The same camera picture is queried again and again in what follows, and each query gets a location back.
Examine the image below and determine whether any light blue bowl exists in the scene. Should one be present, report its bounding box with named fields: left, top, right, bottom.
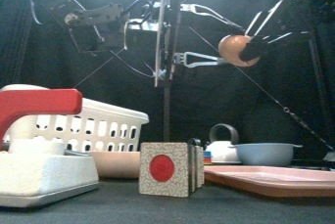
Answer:
left=230, top=142, right=304, bottom=167

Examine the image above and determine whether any pink plastic tray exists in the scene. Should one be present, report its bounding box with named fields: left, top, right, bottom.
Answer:
left=202, top=164, right=335, bottom=199

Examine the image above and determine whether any white toy appliance red handle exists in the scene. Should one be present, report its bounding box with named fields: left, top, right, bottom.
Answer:
left=0, top=83, right=100, bottom=209

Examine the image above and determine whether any white kettle with black handle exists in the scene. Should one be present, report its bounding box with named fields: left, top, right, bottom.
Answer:
left=202, top=122, right=242, bottom=165

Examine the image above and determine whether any rainbow stacking toy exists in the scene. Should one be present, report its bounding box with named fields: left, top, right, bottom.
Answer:
left=201, top=150, right=213, bottom=165

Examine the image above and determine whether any patterned box with red dot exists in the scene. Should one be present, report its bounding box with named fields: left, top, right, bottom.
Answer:
left=138, top=138, right=205, bottom=200

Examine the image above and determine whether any black vertical frame pole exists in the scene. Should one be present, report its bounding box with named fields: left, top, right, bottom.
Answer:
left=161, top=85, right=173, bottom=143

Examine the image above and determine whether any beige toy egg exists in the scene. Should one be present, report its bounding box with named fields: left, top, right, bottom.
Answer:
left=217, top=34, right=261, bottom=68

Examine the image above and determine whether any black ring object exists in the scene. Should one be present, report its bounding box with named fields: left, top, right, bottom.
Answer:
left=187, top=137, right=202, bottom=148

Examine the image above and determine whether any white perforated plastic basket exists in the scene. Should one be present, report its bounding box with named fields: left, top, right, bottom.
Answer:
left=0, top=84, right=150, bottom=154

